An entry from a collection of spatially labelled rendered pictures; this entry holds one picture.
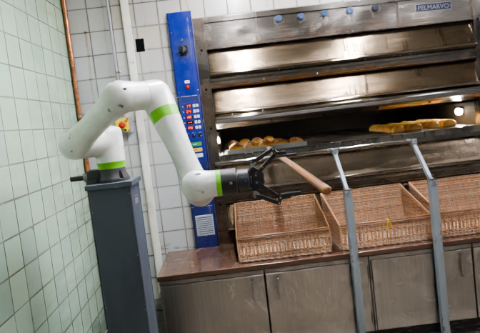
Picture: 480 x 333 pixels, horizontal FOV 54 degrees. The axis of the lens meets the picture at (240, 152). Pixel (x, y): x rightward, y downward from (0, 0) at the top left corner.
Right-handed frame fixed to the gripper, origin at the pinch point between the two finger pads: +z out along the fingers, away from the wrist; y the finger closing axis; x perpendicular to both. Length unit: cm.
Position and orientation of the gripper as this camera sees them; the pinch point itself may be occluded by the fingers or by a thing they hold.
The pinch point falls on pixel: (295, 173)
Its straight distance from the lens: 167.3
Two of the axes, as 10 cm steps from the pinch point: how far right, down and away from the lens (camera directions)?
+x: 0.4, 0.7, -10.0
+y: 1.2, 9.9, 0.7
